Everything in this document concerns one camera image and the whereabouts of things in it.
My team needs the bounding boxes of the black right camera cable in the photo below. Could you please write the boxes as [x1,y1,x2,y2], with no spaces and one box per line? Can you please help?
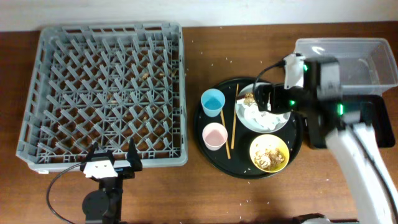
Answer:
[252,60,286,103]

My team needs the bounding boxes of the round black serving tray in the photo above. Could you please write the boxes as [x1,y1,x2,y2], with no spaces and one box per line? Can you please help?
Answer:
[193,77,304,179]

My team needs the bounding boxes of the rice and nut food scraps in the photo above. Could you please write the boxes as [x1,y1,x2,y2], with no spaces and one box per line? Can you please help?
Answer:
[254,148,285,170]

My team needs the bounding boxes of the left wooden chopstick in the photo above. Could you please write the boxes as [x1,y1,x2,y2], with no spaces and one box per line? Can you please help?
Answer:
[220,109,231,159]

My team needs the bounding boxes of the grey round plate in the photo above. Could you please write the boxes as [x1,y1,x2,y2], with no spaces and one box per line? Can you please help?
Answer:
[235,84,290,134]

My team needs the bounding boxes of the white paper napkin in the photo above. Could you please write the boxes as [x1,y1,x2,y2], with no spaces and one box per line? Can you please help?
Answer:
[243,103,290,131]

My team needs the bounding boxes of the black left camera cable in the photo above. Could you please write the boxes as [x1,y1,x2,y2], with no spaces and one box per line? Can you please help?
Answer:
[46,162,85,224]

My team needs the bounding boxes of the black rectangular food-waste tray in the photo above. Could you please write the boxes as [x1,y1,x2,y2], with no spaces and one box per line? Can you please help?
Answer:
[303,95,397,150]

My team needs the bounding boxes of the light blue plastic cup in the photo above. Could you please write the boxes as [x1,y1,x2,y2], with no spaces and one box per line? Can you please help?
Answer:
[201,88,226,117]

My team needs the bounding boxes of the pink plastic cup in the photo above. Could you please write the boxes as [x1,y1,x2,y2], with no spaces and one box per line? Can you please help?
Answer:
[202,123,226,151]

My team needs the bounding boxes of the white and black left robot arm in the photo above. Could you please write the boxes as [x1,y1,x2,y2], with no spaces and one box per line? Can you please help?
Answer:
[80,139,143,224]

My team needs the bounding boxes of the grey plastic dishwasher rack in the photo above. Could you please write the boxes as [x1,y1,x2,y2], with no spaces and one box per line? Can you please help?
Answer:
[16,22,188,174]

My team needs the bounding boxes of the clear plastic waste bin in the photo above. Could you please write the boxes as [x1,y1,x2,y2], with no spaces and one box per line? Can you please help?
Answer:
[294,38,397,95]

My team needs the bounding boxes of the yellow plastic bowl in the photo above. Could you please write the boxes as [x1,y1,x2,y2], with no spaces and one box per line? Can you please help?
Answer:
[249,134,290,174]

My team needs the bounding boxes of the black camera cable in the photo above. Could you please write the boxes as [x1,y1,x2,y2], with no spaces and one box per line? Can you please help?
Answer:
[46,162,85,224]
[252,60,286,103]

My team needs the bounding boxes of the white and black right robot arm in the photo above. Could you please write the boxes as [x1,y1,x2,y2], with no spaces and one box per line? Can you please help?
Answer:
[252,54,397,223]

